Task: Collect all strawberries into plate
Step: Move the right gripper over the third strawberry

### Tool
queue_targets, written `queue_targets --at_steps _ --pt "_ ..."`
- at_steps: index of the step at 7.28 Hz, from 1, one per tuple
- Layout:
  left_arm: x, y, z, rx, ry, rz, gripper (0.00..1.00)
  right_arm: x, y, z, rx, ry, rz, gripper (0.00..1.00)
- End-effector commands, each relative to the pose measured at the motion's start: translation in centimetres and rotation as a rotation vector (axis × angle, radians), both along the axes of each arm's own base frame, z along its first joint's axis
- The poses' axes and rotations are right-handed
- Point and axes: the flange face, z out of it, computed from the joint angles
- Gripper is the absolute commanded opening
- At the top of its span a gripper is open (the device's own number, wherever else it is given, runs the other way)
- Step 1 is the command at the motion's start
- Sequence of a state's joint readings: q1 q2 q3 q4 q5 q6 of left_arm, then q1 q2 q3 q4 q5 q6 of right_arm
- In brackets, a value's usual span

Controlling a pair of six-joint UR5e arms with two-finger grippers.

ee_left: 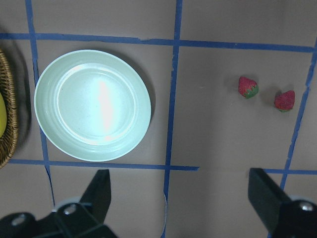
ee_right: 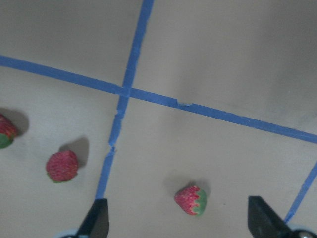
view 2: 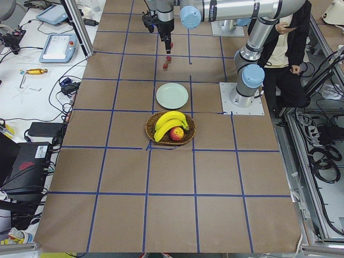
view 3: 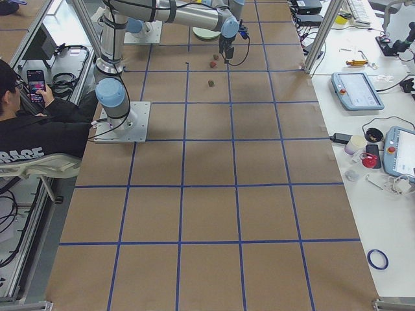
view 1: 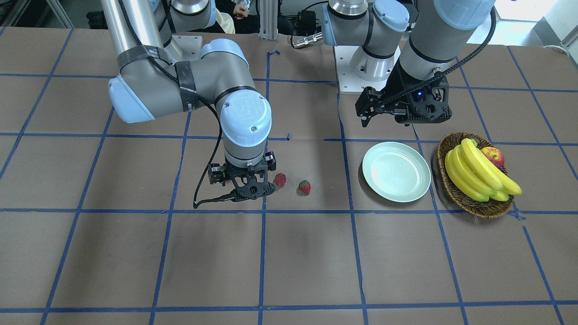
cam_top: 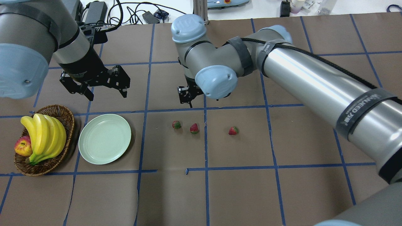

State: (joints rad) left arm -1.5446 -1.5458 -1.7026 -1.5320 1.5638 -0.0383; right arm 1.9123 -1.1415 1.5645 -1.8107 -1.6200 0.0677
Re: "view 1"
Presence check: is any red strawberry at corner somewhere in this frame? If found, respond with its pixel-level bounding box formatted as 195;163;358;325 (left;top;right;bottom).
274;173;287;187

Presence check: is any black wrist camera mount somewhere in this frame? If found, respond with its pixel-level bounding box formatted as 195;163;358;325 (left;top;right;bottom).
231;175;276;202

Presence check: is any person in black jacket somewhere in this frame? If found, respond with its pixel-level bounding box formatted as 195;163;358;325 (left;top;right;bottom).
214;0;254;34

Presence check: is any light green plate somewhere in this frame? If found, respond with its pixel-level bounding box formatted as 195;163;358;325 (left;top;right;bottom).
361;142;432;202

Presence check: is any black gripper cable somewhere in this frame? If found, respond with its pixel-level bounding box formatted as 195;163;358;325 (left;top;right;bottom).
193;99;235;209

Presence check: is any wicker fruit basket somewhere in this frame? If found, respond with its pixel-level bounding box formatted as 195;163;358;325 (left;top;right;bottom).
432;131;514;218

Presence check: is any red yellow apple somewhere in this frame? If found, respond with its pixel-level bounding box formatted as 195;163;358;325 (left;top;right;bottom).
481;146;504;169

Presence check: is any yellow banana bunch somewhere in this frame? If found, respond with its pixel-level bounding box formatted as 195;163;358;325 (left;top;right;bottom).
445;138;522;202

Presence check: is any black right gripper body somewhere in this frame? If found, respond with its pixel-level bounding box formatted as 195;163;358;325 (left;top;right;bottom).
208;151;276;186

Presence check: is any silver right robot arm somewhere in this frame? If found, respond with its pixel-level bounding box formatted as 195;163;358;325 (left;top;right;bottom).
101;0;272;169

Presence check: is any aluminium frame post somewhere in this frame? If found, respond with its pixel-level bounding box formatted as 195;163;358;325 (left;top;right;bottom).
258;0;279;42

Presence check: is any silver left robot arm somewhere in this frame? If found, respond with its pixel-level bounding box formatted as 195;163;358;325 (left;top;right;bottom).
322;0;497;127

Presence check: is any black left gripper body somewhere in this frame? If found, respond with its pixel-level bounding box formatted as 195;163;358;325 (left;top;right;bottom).
355;68;452;126

